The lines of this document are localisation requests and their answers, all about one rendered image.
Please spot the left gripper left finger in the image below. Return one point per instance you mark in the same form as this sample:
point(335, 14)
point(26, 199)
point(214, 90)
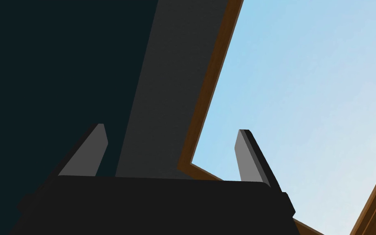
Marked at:
point(88, 155)

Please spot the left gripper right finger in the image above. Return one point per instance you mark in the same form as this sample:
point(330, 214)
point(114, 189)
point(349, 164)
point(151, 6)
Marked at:
point(250, 163)

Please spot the brown framed window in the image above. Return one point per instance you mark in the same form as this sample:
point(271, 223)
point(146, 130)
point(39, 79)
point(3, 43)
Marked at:
point(292, 98)

